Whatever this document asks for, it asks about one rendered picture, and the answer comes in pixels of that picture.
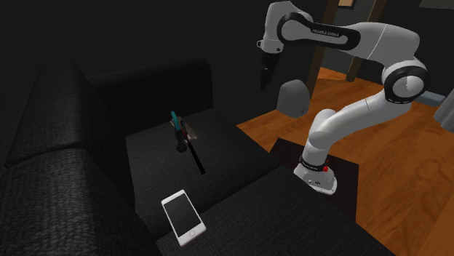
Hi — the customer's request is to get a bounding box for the grey rounded floor object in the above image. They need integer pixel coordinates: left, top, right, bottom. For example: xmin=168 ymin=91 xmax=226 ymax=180
xmin=276 ymin=79 xmax=311 ymax=119

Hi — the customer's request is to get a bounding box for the dark fabric sofa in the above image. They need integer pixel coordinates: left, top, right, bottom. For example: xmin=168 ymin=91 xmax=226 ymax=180
xmin=0 ymin=58 xmax=395 ymax=256

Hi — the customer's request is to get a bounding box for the white smartphone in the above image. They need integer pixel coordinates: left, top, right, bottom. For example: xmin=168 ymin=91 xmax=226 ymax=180
xmin=161 ymin=189 xmax=207 ymax=247

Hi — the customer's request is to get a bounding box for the brown wooden post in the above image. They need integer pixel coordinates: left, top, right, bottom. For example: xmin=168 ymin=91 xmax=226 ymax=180
xmin=306 ymin=0 xmax=342 ymax=97
xmin=346 ymin=0 xmax=389 ymax=84

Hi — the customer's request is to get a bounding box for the black long-handled tool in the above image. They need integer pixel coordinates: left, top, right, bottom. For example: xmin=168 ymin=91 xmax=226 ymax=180
xmin=175 ymin=119 xmax=207 ymax=176

